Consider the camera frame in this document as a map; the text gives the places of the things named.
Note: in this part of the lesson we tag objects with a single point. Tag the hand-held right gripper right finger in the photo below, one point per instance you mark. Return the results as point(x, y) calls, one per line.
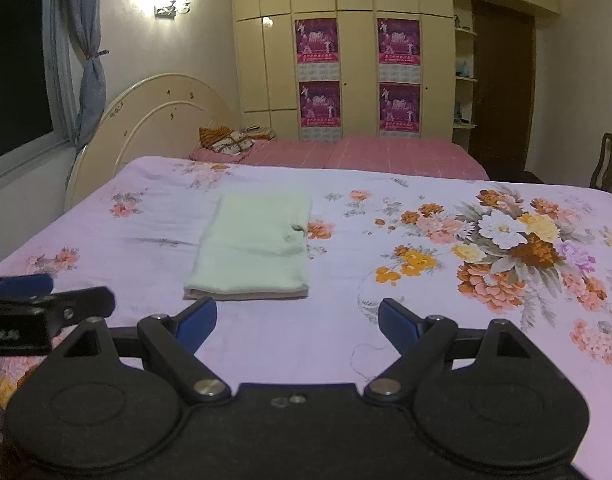
point(398, 322)

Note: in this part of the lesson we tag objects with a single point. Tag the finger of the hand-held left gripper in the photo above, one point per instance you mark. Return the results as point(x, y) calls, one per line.
point(86, 302)
point(23, 286)

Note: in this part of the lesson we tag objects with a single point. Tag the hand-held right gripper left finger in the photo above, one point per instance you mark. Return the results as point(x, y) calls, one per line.
point(198, 322)

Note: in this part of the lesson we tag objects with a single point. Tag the pale green small garment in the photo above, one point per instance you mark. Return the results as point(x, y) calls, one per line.
point(256, 245)

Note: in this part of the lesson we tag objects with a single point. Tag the floral lilac bedsheet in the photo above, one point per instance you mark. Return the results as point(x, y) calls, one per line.
point(336, 280)

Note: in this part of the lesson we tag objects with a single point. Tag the pink bedspread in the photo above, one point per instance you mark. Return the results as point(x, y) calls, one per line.
point(376, 157)

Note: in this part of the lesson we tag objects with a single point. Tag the orange patterned pillow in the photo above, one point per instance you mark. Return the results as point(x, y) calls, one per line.
point(231, 140)

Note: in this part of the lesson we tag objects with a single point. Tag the cream curved headboard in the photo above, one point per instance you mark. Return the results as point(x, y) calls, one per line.
point(151, 115)

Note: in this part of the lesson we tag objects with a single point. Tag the dark window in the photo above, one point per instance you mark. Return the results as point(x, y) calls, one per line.
point(16, 70)

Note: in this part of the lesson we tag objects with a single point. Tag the grey blue curtain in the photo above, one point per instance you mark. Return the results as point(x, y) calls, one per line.
point(88, 75)

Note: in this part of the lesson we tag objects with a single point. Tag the dark brown door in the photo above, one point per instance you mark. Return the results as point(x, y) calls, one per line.
point(501, 90)

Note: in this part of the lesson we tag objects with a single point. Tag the dark wooden chair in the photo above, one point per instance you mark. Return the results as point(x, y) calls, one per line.
point(608, 165)

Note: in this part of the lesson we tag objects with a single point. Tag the cream wardrobe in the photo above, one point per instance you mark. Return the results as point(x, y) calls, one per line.
point(356, 60)

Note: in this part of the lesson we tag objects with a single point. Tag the magenta wall poster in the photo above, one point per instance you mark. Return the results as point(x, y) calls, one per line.
point(320, 107)
point(399, 107)
point(316, 42)
point(398, 42)

